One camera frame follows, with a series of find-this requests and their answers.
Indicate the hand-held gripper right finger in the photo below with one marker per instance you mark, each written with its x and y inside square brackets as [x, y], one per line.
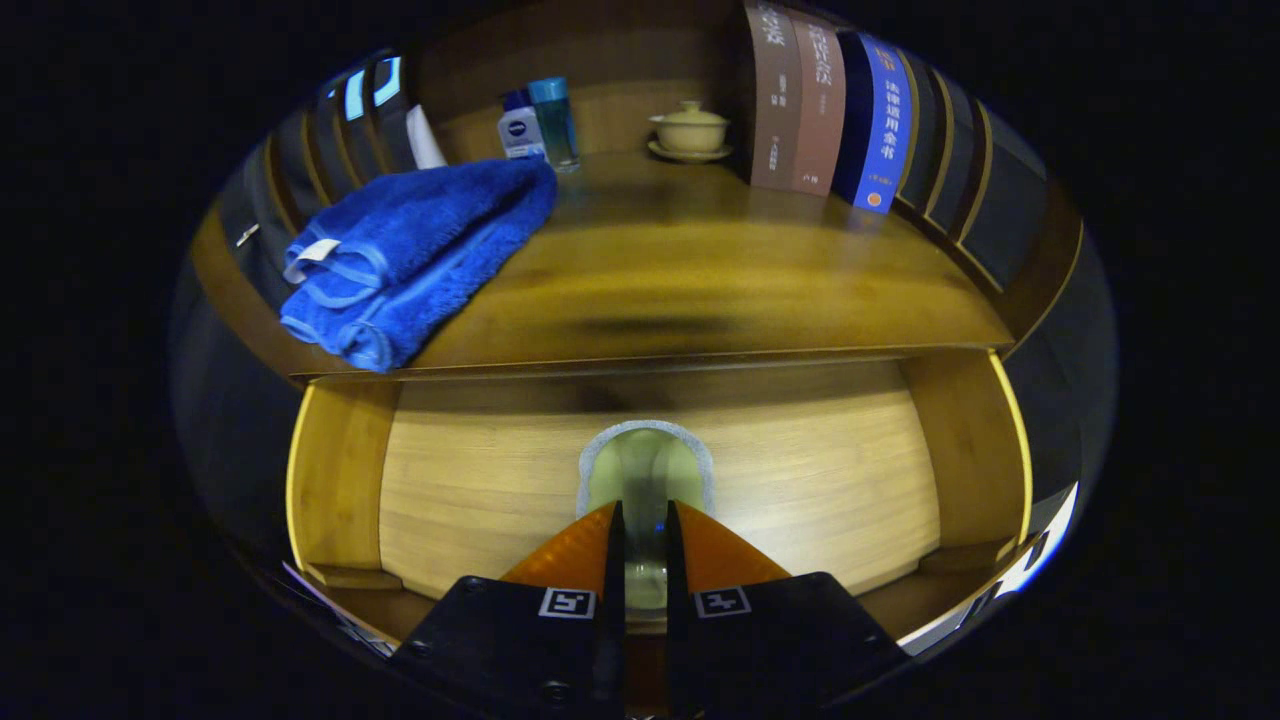
[678, 650]

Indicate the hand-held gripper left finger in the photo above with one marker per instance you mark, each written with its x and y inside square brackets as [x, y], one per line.
[613, 650]

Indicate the yellow and white sponge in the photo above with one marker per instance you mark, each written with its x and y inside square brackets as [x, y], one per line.
[645, 470]

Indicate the wooden drawer with black knob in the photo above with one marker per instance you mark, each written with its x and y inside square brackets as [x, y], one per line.
[480, 500]

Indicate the wooden countertop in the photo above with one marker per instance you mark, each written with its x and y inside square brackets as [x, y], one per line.
[700, 270]

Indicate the wooden cabinet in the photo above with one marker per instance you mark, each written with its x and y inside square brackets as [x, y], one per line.
[640, 50]

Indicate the folded blue towel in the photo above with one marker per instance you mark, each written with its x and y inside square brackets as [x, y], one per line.
[420, 250]

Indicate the beige lidded teacup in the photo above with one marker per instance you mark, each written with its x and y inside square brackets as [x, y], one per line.
[690, 130]

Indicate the white bottle with blue cap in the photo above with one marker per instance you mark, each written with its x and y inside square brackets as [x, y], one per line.
[520, 135]

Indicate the teal bottle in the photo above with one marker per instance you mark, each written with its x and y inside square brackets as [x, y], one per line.
[555, 120]

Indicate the white tube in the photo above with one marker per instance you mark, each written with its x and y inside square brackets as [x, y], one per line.
[425, 145]

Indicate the metal clip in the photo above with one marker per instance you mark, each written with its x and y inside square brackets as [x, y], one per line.
[247, 235]

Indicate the reddish brown book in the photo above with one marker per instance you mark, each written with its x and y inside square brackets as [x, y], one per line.
[818, 110]

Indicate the dark brown book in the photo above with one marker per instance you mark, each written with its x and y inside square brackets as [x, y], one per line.
[775, 100]

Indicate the blue book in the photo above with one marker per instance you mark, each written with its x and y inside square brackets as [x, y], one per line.
[880, 120]

